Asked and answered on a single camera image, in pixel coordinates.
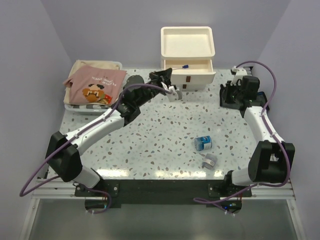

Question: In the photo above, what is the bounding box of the blue label can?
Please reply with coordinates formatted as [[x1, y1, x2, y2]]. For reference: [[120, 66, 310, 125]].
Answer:
[[194, 135, 213, 151]]

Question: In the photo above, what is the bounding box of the blue cap ballpoint pen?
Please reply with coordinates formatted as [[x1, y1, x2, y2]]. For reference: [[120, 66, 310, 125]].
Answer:
[[172, 64, 189, 71]]

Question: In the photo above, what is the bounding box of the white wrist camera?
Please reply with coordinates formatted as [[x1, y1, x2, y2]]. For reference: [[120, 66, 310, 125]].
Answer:
[[230, 66, 248, 85], [161, 82, 183, 102]]

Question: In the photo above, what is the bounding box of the cream drawer organizer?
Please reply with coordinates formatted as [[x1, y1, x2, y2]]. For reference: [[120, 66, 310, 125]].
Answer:
[[160, 26, 216, 91]]

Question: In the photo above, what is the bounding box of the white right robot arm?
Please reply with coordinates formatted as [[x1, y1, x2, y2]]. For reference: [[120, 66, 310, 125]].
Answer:
[[219, 75, 295, 197]]

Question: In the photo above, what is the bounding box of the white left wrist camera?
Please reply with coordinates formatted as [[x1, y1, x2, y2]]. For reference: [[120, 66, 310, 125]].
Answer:
[[161, 82, 183, 102]]

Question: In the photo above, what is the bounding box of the pink printed t-shirt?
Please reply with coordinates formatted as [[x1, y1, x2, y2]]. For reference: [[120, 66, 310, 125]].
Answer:
[[62, 66, 127, 106]]

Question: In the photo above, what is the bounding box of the clear tape roll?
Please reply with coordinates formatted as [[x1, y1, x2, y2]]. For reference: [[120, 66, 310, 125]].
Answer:
[[202, 153, 217, 169]]

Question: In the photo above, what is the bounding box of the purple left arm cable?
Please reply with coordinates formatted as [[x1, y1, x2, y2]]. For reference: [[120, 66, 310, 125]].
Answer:
[[19, 83, 176, 215]]

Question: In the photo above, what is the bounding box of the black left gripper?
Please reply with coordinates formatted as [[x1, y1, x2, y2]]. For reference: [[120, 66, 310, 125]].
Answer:
[[136, 68, 172, 108]]

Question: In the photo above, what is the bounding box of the aluminium frame rail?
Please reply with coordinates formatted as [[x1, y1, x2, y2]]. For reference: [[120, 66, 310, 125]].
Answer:
[[31, 178, 296, 200]]

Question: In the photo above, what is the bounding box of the grey pencil pouch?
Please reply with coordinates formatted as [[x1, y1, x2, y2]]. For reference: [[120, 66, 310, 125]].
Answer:
[[256, 91, 268, 108]]

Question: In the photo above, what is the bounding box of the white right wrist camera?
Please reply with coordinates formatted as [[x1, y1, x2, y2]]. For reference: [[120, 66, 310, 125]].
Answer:
[[230, 66, 248, 85]]

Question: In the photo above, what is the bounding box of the white laundry tray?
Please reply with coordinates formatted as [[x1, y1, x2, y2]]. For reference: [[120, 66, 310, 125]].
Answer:
[[63, 59, 123, 114]]

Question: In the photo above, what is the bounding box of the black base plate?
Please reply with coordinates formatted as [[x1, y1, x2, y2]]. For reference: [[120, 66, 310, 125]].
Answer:
[[74, 179, 245, 210]]

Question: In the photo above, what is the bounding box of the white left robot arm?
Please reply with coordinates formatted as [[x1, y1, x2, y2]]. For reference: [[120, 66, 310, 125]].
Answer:
[[46, 68, 176, 196]]

